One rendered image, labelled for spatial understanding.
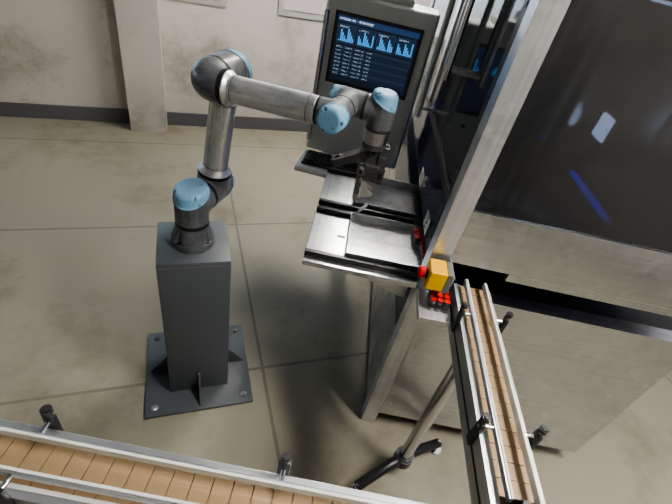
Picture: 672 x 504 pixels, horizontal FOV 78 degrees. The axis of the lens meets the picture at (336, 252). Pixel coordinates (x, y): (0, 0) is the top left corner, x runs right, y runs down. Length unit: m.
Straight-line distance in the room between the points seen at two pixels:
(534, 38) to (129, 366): 2.02
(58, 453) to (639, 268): 1.56
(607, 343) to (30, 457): 1.68
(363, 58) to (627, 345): 1.59
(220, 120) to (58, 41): 2.95
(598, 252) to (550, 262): 0.13
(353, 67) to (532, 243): 1.22
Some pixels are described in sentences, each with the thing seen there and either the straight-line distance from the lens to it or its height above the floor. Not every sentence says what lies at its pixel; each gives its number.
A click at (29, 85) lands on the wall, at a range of 4.46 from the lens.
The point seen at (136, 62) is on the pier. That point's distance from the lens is 4.04.
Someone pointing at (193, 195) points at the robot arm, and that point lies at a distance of 1.44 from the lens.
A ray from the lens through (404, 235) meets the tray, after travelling 1.65.
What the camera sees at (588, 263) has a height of 1.12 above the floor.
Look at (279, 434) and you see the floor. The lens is 2.01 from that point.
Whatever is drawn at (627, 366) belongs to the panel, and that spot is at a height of 0.72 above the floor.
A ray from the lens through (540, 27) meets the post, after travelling 1.12.
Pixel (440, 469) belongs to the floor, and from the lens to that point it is 2.13.
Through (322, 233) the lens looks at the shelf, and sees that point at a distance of 1.55.
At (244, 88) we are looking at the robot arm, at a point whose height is 1.40.
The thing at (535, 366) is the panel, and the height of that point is 0.61.
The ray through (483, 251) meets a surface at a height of 1.08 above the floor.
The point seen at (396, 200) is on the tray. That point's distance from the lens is 1.86.
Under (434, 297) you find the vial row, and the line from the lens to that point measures 1.36.
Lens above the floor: 1.80
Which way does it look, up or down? 38 degrees down
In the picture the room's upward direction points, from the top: 13 degrees clockwise
